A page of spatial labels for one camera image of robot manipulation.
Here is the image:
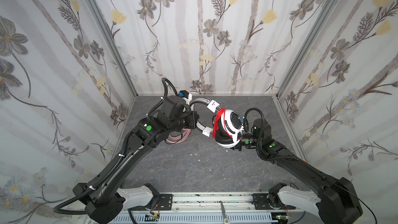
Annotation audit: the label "pink headphones with cable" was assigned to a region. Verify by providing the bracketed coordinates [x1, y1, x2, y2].
[165, 129, 191, 145]

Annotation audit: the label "white perforated cable duct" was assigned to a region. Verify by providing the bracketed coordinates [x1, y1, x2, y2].
[108, 213, 279, 224]

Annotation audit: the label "black white headphones red cable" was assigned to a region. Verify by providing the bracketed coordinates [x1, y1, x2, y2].
[189, 97, 245, 149]

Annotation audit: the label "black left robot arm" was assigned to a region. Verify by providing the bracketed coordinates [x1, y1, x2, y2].
[53, 78, 199, 224]

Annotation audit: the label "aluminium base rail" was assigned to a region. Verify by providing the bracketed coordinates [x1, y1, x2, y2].
[83, 192, 343, 224]

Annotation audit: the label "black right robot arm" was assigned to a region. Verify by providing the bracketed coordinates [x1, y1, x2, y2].
[229, 114, 366, 224]

